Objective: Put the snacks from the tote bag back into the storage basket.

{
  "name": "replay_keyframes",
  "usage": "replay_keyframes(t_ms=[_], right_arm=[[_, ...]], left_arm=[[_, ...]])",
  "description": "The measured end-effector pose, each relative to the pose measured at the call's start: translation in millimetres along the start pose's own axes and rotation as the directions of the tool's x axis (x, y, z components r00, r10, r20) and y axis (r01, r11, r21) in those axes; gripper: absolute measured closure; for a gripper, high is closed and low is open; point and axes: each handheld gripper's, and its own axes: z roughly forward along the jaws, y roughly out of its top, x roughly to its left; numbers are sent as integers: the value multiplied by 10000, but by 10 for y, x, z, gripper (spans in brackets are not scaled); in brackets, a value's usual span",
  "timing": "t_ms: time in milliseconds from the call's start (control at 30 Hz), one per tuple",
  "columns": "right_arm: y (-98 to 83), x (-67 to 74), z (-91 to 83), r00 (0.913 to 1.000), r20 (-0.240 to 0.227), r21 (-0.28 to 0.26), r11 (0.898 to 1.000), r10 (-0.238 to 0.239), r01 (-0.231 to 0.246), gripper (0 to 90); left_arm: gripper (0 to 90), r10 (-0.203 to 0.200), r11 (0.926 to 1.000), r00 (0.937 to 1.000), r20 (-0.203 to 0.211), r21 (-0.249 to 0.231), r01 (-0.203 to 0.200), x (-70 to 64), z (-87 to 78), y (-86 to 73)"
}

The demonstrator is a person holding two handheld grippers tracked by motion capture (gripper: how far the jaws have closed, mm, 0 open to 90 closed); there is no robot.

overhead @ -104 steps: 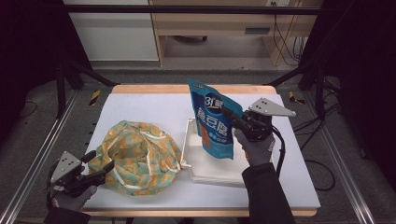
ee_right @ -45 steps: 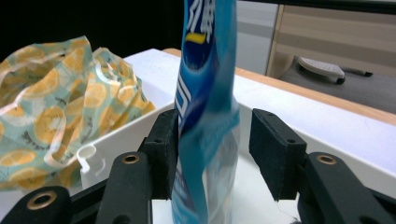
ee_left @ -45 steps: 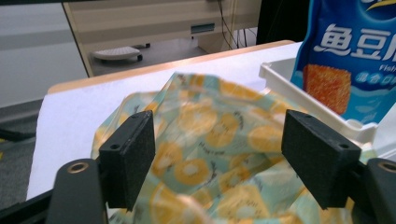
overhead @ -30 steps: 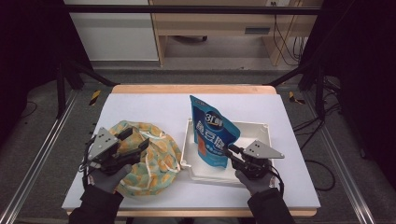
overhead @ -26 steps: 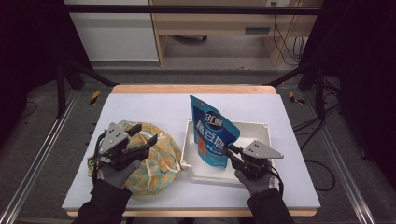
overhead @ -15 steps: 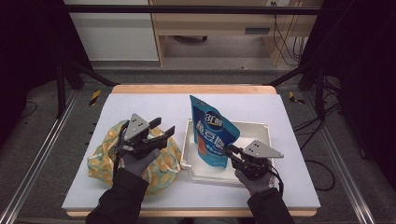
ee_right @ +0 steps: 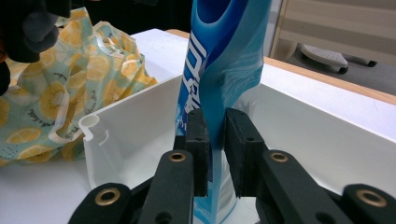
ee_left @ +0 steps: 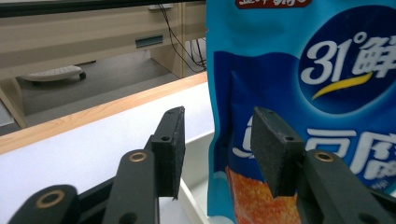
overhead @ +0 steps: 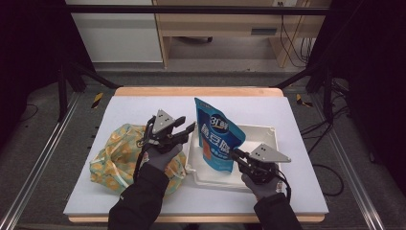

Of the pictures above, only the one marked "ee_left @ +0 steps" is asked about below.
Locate teal drawer handle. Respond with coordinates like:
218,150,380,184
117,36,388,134
134,34,164,49

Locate blue snack packet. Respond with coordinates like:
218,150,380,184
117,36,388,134
205,0,396,224

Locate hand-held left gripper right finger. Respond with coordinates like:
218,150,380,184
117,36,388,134
249,106,306,199

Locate white plastic box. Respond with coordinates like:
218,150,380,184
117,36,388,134
177,130,238,224

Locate black cables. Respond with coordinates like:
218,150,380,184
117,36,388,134
157,3,208,75

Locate light wooden desk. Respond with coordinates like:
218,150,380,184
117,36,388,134
0,1,208,129

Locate white wheeled footrest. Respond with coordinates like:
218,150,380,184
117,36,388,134
21,64,88,84

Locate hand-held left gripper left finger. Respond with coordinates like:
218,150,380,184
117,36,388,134
150,105,187,201

